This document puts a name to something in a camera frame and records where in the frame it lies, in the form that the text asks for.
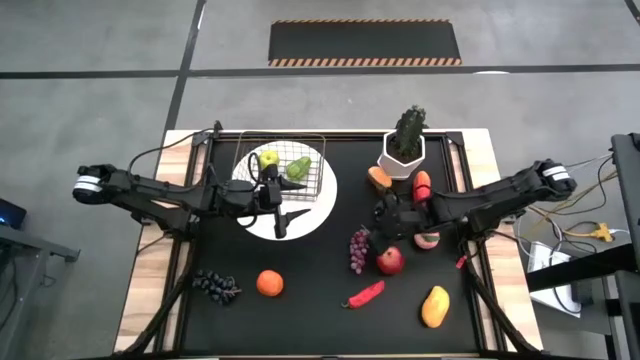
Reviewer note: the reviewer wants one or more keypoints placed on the white flat box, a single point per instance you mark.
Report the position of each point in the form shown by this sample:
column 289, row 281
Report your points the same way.
column 545, row 257

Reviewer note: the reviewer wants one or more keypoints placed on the green bell pepper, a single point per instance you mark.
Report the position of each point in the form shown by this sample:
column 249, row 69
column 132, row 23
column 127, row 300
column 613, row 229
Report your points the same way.
column 298, row 169

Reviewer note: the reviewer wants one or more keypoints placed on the white hexagonal plant pot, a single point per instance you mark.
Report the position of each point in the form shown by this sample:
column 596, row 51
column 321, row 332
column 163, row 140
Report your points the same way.
column 395, row 170

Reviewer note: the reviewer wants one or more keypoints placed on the orange yellow fruit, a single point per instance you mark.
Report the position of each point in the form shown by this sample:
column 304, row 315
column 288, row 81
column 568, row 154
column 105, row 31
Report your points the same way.
column 379, row 177

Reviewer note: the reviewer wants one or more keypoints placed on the black hazard-striped floor mat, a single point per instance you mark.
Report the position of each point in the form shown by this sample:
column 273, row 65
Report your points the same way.
column 365, row 42

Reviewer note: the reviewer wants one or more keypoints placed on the green apple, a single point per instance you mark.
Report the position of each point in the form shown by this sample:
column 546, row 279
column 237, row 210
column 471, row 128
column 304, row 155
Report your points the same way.
column 269, row 160

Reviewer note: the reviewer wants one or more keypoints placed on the dark purple grape bunch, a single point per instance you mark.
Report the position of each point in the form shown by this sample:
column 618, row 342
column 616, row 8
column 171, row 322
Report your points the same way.
column 215, row 286

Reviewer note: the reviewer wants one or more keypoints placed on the red apple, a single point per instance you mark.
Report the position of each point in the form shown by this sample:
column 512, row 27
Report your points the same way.
column 391, row 261

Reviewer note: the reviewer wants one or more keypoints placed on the yellow power splitter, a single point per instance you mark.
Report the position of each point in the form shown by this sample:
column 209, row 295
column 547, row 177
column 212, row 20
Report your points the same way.
column 601, row 232

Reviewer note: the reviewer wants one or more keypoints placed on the dark office desk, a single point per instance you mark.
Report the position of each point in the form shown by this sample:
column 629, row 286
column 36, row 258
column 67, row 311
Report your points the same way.
column 600, row 265

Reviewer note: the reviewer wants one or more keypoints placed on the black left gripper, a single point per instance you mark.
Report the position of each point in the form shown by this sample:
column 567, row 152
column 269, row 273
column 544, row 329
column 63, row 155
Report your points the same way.
column 270, row 195

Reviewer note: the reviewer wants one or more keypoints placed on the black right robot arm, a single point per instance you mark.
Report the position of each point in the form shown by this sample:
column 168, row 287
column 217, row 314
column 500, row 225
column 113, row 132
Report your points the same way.
column 500, row 200

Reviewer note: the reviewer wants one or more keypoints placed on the white round plate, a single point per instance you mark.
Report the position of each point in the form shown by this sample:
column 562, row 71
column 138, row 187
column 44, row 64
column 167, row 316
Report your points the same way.
column 320, row 215

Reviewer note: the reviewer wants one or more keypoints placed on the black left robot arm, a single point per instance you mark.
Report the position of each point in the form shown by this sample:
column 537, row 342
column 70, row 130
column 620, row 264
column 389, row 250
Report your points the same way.
column 150, row 192

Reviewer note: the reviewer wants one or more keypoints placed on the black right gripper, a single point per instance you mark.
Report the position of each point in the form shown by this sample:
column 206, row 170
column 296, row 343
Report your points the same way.
column 400, row 217

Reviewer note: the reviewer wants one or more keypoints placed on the pink peach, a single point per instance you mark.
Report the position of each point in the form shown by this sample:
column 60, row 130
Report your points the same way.
column 426, row 242

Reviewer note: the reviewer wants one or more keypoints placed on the red tag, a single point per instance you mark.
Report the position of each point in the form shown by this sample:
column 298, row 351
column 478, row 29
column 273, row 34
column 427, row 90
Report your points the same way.
column 460, row 262

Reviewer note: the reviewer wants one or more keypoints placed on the black device with blue light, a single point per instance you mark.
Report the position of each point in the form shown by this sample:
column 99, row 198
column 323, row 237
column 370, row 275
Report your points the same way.
column 12, row 212

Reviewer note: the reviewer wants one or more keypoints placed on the red yellow mango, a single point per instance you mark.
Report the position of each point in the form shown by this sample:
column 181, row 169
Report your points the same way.
column 422, row 185

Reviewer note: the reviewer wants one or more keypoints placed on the green cactus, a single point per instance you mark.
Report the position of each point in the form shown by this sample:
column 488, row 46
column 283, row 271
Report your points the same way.
column 409, row 132

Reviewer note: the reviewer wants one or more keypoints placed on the grey desk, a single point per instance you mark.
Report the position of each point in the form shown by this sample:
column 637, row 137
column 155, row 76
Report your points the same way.
column 30, row 242

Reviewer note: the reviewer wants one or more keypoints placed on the red chili pepper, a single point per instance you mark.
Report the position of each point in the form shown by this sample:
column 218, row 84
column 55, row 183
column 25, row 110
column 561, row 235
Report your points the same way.
column 367, row 294

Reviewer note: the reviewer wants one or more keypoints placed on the red grape bunch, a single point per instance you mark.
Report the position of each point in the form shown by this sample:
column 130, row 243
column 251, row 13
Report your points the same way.
column 358, row 255

